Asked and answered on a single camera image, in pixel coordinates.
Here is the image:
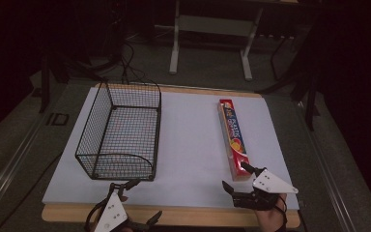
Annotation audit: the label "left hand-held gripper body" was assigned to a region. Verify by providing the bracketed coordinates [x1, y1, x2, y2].
[91, 183, 149, 232]

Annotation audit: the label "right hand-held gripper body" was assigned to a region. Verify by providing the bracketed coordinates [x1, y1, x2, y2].
[231, 167, 300, 213]

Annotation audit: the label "red plastic wrap box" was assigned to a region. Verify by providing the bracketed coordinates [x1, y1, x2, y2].
[217, 98, 252, 183]

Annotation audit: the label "black wire basket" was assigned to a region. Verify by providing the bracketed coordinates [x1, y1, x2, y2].
[74, 81, 162, 182]

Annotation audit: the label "person's right hand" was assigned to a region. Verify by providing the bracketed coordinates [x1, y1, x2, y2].
[254, 192, 288, 232]

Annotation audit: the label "white table mat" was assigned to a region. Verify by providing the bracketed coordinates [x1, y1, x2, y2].
[41, 84, 300, 211]

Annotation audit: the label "black metal stand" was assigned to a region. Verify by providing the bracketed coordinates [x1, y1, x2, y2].
[256, 30, 324, 131]
[38, 52, 71, 114]

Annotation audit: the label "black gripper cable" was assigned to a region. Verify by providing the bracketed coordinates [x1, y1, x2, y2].
[83, 195, 111, 232]

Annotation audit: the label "metal floor rail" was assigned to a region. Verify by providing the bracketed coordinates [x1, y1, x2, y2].
[297, 100, 358, 232]
[0, 104, 47, 212]

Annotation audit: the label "thin black floor cable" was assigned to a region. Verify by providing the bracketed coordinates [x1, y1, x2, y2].
[0, 150, 63, 232]

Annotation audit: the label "black floor bracket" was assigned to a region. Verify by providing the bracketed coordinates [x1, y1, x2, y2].
[45, 112, 71, 127]

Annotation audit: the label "black floor cables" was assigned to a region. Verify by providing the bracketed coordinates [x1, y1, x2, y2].
[117, 40, 162, 87]

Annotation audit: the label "white metal desk frame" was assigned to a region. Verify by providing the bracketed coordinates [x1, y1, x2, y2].
[168, 0, 266, 82]

